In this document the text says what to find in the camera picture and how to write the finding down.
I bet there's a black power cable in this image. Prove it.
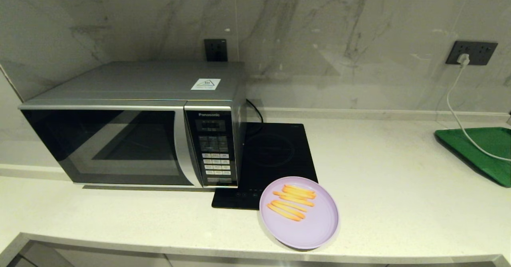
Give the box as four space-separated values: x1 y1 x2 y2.
246 98 264 136

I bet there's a white warning sticker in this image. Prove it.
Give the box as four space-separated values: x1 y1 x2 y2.
191 78 221 91

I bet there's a purple round plate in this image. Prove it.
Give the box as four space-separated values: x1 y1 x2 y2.
259 176 340 250

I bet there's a silver Panasonic microwave oven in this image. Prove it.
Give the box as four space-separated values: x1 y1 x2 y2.
18 61 247 190

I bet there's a black induction cooktop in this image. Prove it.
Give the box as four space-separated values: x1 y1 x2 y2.
211 122 319 210

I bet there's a white power cable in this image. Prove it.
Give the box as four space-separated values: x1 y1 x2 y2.
446 63 511 162

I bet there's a dark grey double wall socket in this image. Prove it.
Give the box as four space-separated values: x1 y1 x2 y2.
446 40 499 66

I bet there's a green plastic tray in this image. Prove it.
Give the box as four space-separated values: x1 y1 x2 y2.
434 127 511 188

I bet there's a black wall socket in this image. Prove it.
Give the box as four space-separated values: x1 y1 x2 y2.
204 39 228 62

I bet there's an orange carrot stick middle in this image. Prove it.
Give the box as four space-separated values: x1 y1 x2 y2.
270 202 306 220

